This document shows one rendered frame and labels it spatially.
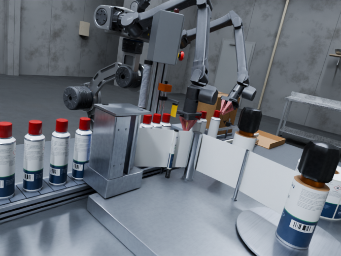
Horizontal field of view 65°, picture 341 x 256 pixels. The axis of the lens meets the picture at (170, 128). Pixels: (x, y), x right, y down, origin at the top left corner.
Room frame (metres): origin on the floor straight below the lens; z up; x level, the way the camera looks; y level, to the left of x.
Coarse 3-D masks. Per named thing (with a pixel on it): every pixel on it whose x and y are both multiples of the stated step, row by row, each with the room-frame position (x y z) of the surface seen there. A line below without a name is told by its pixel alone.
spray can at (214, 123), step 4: (216, 112) 1.38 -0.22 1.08; (220, 112) 1.39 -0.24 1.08; (216, 116) 1.38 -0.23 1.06; (212, 120) 1.38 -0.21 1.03; (216, 120) 1.37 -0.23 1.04; (212, 124) 1.38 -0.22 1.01; (216, 124) 1.37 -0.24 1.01; (212, 128) 1.37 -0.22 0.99; (216, 128) 1.37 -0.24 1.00; (208, 132) 1.39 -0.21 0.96; (212, 132) 1.37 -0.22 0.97; (216, 132) 1.38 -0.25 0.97; (212, 136) 1.37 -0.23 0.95; (216, 136) 1.39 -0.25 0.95
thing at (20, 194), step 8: (16, 184) 0.69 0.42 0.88; (48, 184) 0.72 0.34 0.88; (64, 184) 0.74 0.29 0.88; (72, 184) 0.75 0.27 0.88; (80, 184) 0.76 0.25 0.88; (16, 192) 0.65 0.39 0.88; (24, 192) 0.66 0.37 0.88; (40, 192) 0.68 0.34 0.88; (48, 192) 0.68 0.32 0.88; (0, 200) 0.61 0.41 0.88; (8, 200) 0.61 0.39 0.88; (16, 200) 0.62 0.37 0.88
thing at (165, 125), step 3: (165, 114) 1.07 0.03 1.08; (168, 114) 1.08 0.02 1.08; (162, 117) 1.08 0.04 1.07; (165, 117) 1.07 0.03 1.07; (168, 117) 1.08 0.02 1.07; (162, 120) 1.08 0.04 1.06; (165, 120) 1.07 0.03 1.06; (168, 120) 1.08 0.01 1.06; (162, 123) 1.07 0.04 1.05; (165, 123) 1.07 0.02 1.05; (168, 123) 1.08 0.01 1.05; (162, 126) 1.06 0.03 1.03; (165, 126) 1.06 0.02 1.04; (168, 126) 1.07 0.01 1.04; (162, 129) 1.06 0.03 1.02; (165, 129) 1.06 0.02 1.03; (168, 129) 1.07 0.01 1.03
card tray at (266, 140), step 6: (258, 132) 2.11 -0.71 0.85; (264, 132) 2.08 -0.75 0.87; (258, 138) 1.98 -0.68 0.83; (264, 138) 2.01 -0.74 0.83; (270, 138) 2.04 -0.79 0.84; (276, 138) 2.02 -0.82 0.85; (282, 138) 1.99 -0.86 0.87; (258, 144) 1.80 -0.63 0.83; (264, 144) 1.83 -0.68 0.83; (270, 144) 1.75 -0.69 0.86; (276, 144) 1.84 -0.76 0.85
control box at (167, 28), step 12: (156, 12) 1.14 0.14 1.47; (168, 12) 1.06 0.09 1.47; (156, 24) 1.09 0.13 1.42; (168, 24) 1.06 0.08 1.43; (180, 24) 1.08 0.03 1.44; (156, 36) 1.06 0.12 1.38; (168, 36) 1.07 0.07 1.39; (180, 36) 1.08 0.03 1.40; (156, 48) 1.06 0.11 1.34; (168, 48) 1.07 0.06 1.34; (156, 60) 1.06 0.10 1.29; (168, 60) 1.07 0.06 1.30
